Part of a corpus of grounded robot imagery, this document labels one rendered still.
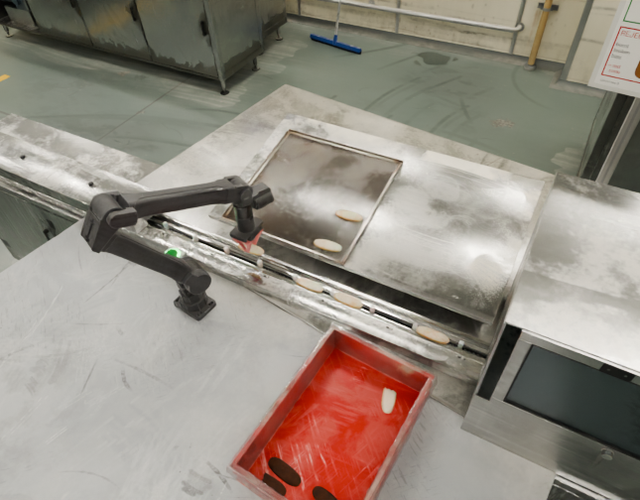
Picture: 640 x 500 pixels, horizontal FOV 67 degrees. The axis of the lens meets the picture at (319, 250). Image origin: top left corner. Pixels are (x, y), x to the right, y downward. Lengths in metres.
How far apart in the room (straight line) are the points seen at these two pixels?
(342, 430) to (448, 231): 0.74
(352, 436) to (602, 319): 0.67
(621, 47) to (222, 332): 1.49
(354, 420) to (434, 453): 0.22
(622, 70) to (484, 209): 0.58
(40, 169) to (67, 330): 0.80
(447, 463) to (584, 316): 0.53
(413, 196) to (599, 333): 0.91
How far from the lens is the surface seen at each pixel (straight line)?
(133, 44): 4.89
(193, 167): 2.21
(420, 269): 1.59
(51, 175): 2.24
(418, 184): 1.81
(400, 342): 1.46
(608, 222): 1.29
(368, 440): 1.36
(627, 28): 1.80
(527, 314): 1.03
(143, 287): 1.76
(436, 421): 1.41
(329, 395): 1.41
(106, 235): 1.29
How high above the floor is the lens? 2.09
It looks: 47 degrees down
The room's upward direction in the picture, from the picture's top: 3 degrees counter-clockwise
